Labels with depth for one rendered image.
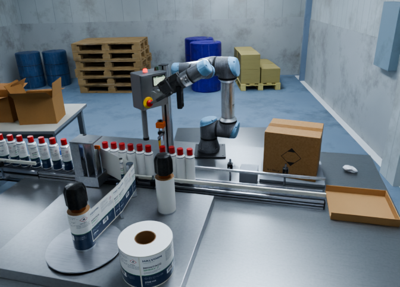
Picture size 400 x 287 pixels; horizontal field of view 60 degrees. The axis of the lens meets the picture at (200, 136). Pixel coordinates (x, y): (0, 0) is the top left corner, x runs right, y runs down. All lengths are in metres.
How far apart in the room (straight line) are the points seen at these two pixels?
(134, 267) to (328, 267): 0.76
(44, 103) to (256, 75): 4.65
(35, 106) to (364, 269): 2.84
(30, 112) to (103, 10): 5.48
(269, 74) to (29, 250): 6.10
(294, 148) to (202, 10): 6.54
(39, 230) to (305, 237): 1.19
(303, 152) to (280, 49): 6.57
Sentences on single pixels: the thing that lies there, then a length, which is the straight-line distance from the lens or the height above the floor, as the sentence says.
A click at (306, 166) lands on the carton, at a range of 2.01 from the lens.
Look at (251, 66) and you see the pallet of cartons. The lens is 7.01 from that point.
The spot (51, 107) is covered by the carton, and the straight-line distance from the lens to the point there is 3.37.
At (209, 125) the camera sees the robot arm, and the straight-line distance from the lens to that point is 2.27.
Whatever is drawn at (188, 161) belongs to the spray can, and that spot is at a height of 1.02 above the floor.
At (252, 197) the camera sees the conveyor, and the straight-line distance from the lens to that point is 1.83.
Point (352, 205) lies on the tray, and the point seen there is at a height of 0.83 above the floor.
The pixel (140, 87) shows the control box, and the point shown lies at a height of 1.41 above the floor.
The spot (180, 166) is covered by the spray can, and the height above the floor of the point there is 0.99.
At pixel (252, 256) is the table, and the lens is 1.53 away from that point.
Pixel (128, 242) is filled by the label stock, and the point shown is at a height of 1.02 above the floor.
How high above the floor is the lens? 1.84
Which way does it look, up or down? 23 degrees down
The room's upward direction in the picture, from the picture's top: 2 degrees counter-clockwise
